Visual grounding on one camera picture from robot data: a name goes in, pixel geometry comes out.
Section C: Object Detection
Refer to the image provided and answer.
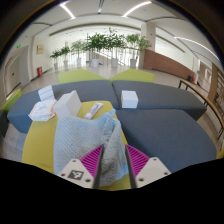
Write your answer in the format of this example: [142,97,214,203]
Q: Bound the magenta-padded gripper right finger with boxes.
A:
[125,143,172,190]

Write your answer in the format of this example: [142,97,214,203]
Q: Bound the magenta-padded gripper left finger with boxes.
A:
[57,144,105,190]

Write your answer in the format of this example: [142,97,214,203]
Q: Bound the light blue towel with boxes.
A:
[53,108,130,187]

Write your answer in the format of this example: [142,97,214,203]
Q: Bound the yellow upholstered ottoman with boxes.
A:
[21,100,133,192]

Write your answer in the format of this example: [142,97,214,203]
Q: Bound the small white tube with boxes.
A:
[84,102,104,120]

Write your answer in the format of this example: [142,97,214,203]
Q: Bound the tall white box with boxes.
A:
[53,90,83,119]

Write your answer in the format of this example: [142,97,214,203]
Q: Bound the white cube box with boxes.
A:
[120,89,139,109]

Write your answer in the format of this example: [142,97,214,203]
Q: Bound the blue upholstered bench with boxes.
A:
[7,79,120,134]

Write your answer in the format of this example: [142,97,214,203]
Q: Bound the stack of white boxes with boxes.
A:
[37,84,56,102]

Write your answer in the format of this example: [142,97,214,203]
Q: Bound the lime green upholstered bench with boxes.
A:
[109,68,155,84]
[57,68,109,85]
[0,88,23,113]

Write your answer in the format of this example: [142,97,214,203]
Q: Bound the black-framed wooden table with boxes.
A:
[178,78,224,139]

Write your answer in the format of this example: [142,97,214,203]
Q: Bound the dark grey cube stool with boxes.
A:
[0,110,8,137]

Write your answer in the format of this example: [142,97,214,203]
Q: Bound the row of potted plants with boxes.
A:
[49,28,152,69]

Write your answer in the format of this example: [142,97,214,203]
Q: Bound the ceiling light strips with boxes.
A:
[59,0,220,62]

